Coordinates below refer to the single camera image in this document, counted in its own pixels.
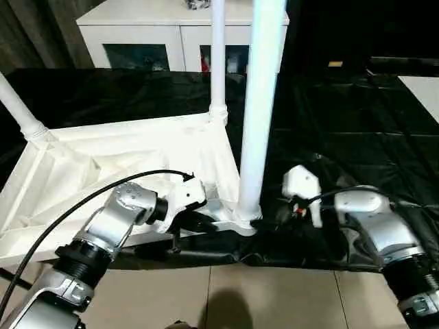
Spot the white plastic table top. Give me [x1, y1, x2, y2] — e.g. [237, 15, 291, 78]
[0, 109, 265, 264]

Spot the white plastic table leg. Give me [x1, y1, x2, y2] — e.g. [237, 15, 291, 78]
[209, 0, 230, 118]
[237, 0, 288, 221]
[0, 71, 51, 142]

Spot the black mat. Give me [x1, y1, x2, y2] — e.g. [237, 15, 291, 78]
[0, 67, 439, 274]

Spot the white flat panel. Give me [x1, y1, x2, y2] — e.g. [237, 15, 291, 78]
[399, 75, 439, 123]

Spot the black metal bar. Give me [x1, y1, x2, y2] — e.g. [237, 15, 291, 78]
[368, 56, 439, 67]

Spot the white cabinet with glass doors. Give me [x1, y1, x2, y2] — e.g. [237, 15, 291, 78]
[75, 0, 291, 73]

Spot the dark crumpled plastic bag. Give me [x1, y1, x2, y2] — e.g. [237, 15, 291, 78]
[183, 0, 212, 10]

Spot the grey curtain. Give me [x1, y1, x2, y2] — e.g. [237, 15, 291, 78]
[0, 0, 96, 70]

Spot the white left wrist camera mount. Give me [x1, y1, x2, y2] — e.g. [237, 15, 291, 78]
[160, 175, 209, 234]

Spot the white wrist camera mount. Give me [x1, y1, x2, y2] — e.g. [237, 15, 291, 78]
[160, 175, 209, 234]
[280, 164, 324, 228]

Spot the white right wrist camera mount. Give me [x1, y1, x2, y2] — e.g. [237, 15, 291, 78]
[280, 164, 324, 228]

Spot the black folding table frame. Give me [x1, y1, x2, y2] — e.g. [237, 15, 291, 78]
[0, 266, 32, 289]

